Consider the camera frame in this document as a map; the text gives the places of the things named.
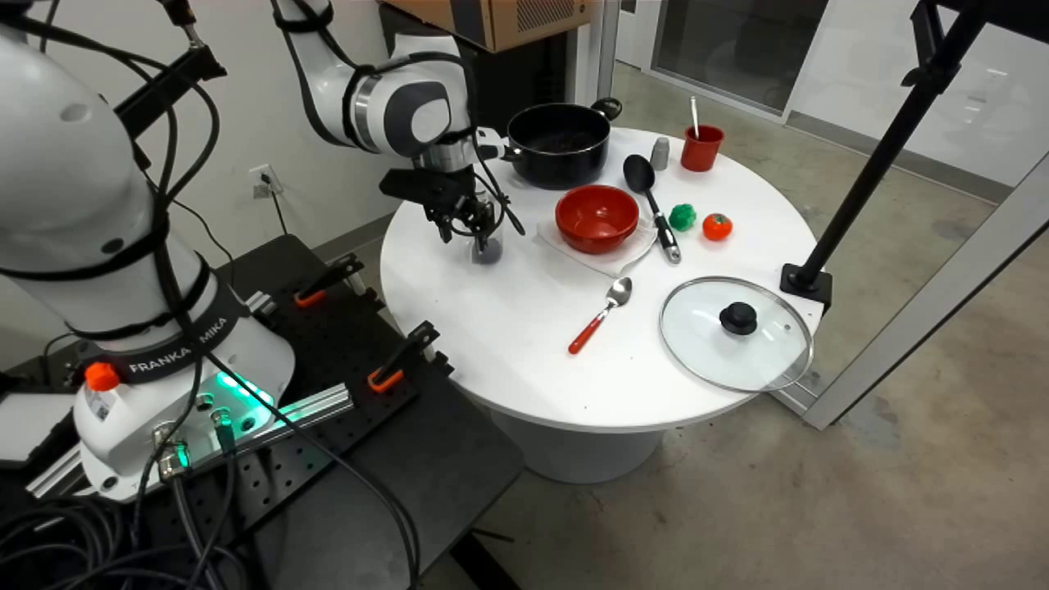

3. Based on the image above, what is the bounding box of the orange round knob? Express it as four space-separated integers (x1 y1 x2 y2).
82 360 125 397

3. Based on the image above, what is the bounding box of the clear plastic measuring jug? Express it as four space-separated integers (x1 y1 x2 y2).
468 217 507 270

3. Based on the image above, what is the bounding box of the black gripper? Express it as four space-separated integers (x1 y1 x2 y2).
377 162 498 245

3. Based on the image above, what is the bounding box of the black cooking pot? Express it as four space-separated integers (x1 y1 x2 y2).
484 97 628 189

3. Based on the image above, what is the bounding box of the black clamp with orange handle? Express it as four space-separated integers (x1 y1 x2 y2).
293 257 368 312
364 317 442 397

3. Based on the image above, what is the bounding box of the black cable bundle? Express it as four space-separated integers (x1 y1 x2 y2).
0 494 256 590

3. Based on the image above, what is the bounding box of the black ladle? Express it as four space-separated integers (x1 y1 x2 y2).
621 150 687 265

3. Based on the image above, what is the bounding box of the black tripod stand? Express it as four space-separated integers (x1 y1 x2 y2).
776 0 995 312

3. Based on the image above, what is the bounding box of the white napkin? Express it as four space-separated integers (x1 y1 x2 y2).
542 206 666 278

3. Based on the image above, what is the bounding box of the aluminium partition frame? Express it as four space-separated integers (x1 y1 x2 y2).
775 150 1049 432

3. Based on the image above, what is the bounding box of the white wall outlet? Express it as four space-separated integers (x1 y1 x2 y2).
245 162 283 203

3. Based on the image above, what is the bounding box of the black perforated mounting table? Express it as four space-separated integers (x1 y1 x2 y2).
0 234 528 590

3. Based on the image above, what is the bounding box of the black cabinet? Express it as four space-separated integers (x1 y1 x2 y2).
377 0 570 183

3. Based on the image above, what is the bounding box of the glass pot lid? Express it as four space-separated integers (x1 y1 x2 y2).
656 274 818 397

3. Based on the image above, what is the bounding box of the red mug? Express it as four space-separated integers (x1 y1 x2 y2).
678 123 728 174

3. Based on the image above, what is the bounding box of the aluminium rail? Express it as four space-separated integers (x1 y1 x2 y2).
28 380 359 502

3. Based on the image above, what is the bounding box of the red bowl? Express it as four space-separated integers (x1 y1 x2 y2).
555 182 642 257

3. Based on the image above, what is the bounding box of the black power cord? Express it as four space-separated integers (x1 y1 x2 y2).
266 189 295 240

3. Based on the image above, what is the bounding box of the metal spoon with red handle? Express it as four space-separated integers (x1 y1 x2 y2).
564 276 635 358

